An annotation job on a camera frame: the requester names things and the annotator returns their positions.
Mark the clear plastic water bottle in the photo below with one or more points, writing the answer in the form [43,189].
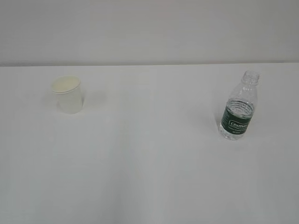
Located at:
[240,107]

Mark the white paper cup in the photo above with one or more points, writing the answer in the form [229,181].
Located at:
[68,93]

